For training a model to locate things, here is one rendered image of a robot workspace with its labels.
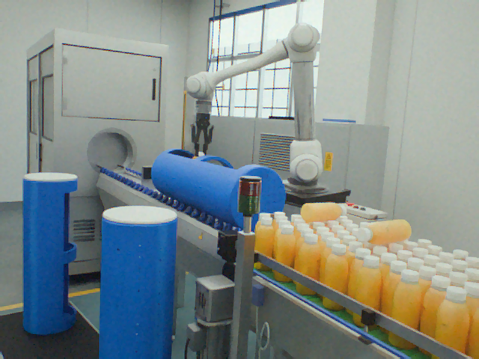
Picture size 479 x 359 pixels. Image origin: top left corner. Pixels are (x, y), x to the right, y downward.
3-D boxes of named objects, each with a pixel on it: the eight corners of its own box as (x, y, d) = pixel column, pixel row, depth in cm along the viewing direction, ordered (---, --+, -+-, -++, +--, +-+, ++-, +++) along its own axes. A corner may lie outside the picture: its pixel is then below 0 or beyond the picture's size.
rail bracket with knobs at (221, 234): (236, 254, 171) (237, 229, 169) (245, 260, 165) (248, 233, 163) (213, 257, 165) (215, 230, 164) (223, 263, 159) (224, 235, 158)
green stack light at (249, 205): (251, 209, 129) (252, 192, 128) (263, 213, 124) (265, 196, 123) (232, 209, 126) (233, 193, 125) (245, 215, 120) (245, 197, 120)
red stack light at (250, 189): (252, 191, 128) (253, 179, 128) (265, 196, 123) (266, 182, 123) (233, 192, 125) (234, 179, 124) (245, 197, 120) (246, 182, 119)
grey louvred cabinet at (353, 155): (221, 235, 541) (229, 117, 521) (371, 296, 377) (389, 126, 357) (184, 241, 506) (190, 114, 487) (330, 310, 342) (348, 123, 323)
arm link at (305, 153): (321, 177, 231) (324, 187, 210) (290, 179, 233) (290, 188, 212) (317, 24, 215) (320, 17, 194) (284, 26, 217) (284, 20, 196)
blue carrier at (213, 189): (196, 194, 266) (195, 146, 261) (286, 227, 193) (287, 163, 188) (151, 199, 251) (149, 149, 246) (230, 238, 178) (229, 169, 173)
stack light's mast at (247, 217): (249, 229, 130) (253, 175, 128) (262, 234, 125) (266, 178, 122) (231, 230, 126) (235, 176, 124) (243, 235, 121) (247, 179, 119)
